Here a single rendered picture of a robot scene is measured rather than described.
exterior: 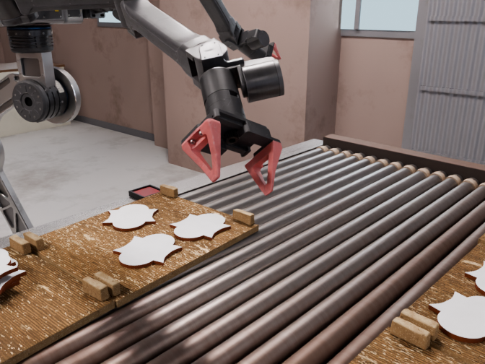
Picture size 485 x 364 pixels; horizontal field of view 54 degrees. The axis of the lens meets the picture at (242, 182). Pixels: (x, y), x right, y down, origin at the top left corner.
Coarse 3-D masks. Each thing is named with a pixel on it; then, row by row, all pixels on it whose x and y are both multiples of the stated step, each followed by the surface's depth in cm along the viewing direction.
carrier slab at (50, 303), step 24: (24, 264) 95; (48, 264) 95; (24, 288) 87; (48, 288) 87; (72, 288) 87; (0, 312) 80; (24, 312) 80; (48, 312) 80; (72, 312) 80; (96, 312) 81; (0, 336) 74; (24, 336) 74; (48, 336) 75; (0, 360) 69
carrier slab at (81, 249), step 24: (96, 216) 118; (168, 216) 118; (48, 240) 105; (72, 240) 105; (96, 240) 105; (120, 240) 105; (216, 240) 105; (72, 264) 95; (96, 264) 95; (120, 264) 95; (168, 264) 95; (192, 264) 97; (144, 288) 88
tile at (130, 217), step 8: (120, 208) 120; (128, 208) 120; (136, 208) 120; (144, 208) 120; (112, 216) 116; (120, 216) 116; (128, 216) 116; (136, 216) 116; (144, 216) 116; (152, 216) 116; (104, 224) 112; (112, 224) 113; (120, 224) 111; (128, 224) 111; (136, 224) 111; (144, 224) 112
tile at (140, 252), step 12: (132, 240) 103; (144, 240) 103; (156, 240) 103; (168, 240) 103; (120, 252) 99; (132, 252) 98; (144, 252) 98; (156, 252) 98; (168, 252) 98; (132, 264) 94; (144, 264) 94
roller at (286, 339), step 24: (480, 192) 138; (456, 216) 124; (408, 240) 109; (432, 240) 113; (384, 264) 99; (360, 288) 91; (312, 312) 83; (336, 312) 85; (288, 336) 77; (312, 336) 80; (240, 360) 72; (264, 360) 72
